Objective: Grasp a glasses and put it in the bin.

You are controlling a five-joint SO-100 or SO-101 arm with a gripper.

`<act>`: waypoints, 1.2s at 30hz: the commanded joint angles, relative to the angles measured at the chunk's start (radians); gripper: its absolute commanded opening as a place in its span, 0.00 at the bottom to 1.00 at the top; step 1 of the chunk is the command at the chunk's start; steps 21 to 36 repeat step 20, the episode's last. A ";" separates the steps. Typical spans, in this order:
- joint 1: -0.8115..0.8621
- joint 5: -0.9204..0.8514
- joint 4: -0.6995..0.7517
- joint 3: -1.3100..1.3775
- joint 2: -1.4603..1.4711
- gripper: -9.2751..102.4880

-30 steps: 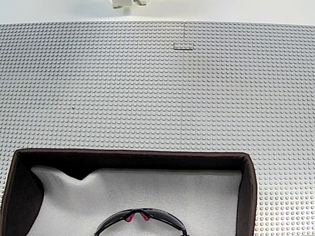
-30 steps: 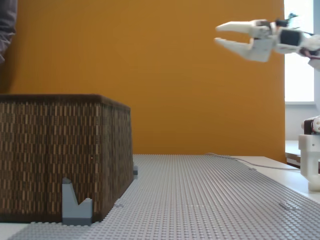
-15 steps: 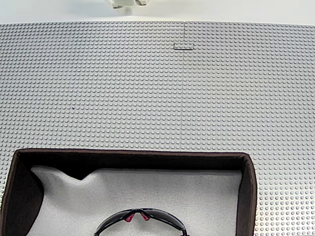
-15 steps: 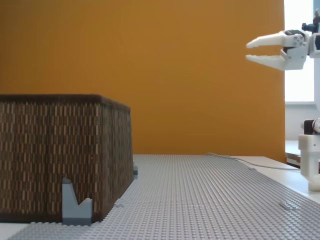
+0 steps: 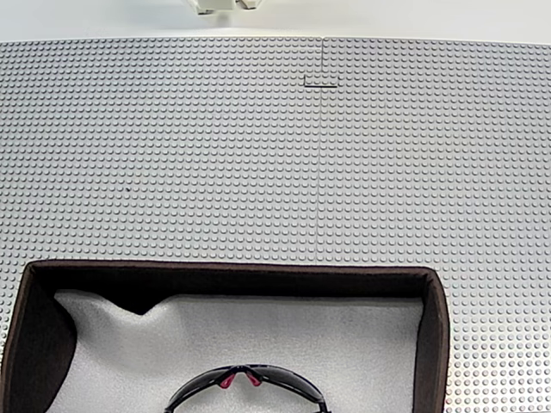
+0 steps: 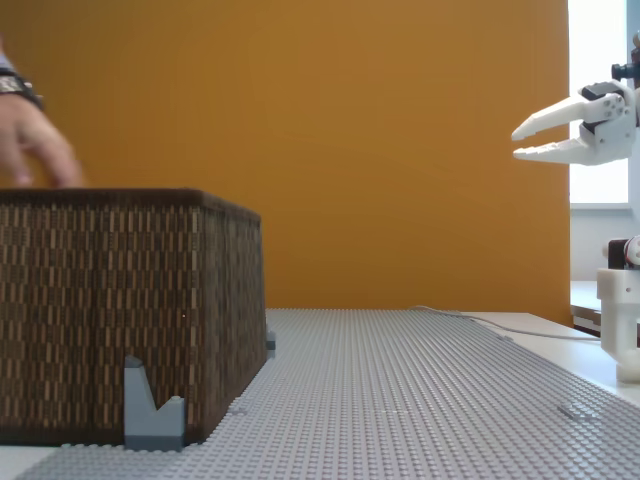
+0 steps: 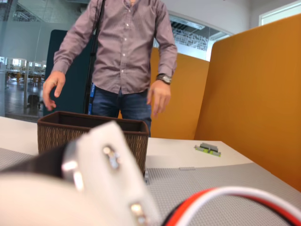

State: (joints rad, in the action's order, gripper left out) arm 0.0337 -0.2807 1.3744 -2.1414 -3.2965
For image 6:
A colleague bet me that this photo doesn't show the brown woven bin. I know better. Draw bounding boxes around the brown woven bin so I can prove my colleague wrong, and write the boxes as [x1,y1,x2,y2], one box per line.
[0,187,268,448]

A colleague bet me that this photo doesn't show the person's hand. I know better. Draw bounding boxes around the person's hand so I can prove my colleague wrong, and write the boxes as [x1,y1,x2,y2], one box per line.
[0,94,85,190]

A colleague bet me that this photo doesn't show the bright window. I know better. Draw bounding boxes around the bright window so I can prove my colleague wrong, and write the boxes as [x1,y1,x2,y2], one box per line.
[567,0,640,207]

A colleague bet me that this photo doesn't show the small flat grey tile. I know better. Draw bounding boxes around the small flat grey tile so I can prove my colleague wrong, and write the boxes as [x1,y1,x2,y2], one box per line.
[556,401,597,422]

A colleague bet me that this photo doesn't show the grey studded baseplate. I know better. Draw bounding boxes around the grey studded baseplate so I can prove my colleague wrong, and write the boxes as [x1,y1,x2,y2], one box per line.
[14,407,640,480]
[209,307,640,416]

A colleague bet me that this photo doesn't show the dark wristwatch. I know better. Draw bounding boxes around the dark wristwatch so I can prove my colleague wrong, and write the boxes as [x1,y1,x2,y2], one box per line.
[0,68,47,112]

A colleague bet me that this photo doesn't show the black camera module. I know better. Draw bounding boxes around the black camera module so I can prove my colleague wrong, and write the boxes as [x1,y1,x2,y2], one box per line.
[611,58,640,85]

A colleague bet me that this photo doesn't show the grey cable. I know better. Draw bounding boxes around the grey cable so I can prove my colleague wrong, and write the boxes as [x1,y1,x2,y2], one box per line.
[408,304,602,342]

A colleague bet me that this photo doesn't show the large grey brick bracket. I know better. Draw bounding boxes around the large grey brick bracket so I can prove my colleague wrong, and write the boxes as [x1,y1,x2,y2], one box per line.
[122,353,186,452]

